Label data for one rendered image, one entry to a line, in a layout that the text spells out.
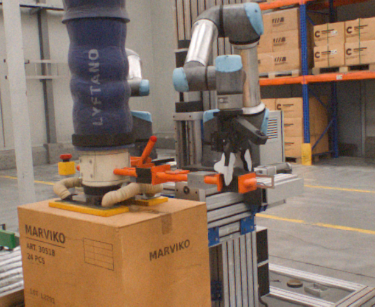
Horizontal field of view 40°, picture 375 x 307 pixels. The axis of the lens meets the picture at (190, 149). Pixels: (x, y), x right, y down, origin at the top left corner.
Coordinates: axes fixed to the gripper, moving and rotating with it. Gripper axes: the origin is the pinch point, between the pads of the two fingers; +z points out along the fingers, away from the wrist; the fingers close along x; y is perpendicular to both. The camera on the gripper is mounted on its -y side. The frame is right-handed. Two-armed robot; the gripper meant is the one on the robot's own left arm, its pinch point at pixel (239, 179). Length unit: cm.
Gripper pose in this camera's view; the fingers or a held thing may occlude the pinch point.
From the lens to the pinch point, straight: 149.2
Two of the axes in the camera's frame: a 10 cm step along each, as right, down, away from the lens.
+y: -7.4, -0.2, 6.7
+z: 0.5, 9.9, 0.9
